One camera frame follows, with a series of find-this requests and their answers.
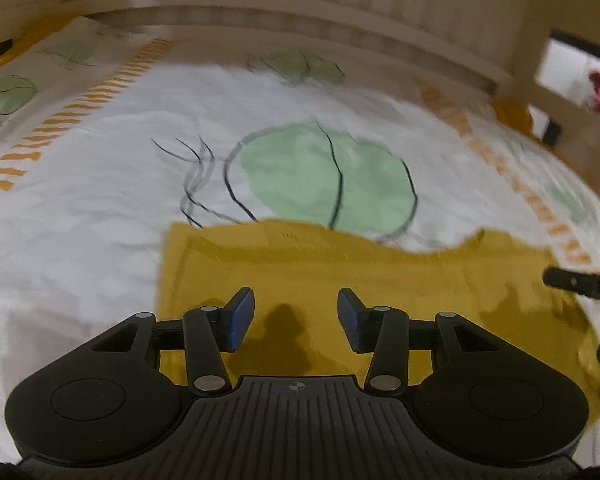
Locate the white leaf-print duvet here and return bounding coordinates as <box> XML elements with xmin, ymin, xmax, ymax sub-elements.
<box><xmin>0</xmin><ymin>18</ymin><xmax>600</xmax><ymax>463</ymax></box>

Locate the mustard yellow knit sweater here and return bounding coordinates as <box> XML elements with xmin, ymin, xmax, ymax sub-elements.
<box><xmin>158</xmin><ymin>220</ymin><xmax>600</xmax><ymax>419</ymax></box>

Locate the beige wooden bed frame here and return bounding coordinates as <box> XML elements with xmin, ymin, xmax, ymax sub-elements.
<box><xmin>0</xmin><ymin>0</ymin><xmax>600</xmax><ymax>193</ymax></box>

